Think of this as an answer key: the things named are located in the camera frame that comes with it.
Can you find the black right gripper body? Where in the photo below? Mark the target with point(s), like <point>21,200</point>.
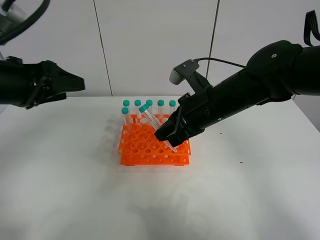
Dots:
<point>197,112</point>

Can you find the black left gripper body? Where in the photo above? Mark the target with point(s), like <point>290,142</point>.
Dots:
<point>42,90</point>

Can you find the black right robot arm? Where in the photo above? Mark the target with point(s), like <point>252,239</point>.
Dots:
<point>273,74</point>

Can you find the green-capped test tube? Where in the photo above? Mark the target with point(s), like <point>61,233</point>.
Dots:
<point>144,109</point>

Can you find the second row tube left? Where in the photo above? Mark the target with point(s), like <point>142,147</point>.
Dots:
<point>127,120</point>

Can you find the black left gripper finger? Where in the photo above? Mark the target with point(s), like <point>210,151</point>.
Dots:
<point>68,82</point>

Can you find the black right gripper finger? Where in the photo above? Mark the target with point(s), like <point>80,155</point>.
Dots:
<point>178,137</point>
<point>167,129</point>

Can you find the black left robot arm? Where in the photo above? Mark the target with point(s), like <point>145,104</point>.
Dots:
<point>27,85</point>

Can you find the orange test tube rack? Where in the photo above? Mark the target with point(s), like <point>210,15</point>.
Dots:
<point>139,146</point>

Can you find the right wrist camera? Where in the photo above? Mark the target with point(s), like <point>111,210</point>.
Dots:
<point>183,71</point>

